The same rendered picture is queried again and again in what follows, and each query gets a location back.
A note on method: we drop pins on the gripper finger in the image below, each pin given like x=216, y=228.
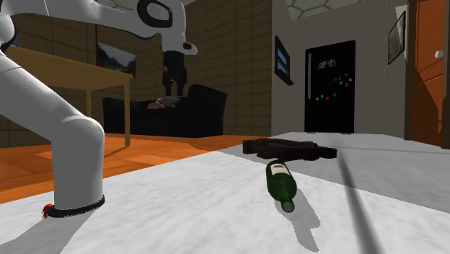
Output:
x=180, y=88
x=168, y=88

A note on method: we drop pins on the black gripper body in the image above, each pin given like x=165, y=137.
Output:
x=174, y=62

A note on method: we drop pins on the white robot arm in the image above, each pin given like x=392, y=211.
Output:
x=75, y=147

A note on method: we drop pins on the black sofa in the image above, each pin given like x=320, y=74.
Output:
x=197, y=116

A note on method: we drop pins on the light wooden table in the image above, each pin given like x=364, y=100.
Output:
x=63, y=72

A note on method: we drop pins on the dark brown flat block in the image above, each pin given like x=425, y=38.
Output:
x=291, y=149

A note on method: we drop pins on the green glass wine bottle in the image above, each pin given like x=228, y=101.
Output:
x=281, y=184

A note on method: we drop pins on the black refrigerator with magnets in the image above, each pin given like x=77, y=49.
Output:
x=330, y=105

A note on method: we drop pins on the orange wooden door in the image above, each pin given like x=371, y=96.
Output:
x=427, y=77

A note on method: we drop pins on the window in brick wall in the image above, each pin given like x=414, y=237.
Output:
x=114, y=58

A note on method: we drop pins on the black framed blue wall picture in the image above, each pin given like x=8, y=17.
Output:
x=282, y=61

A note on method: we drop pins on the black framed grey wall picture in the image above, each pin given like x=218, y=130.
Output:
x=397, y=38

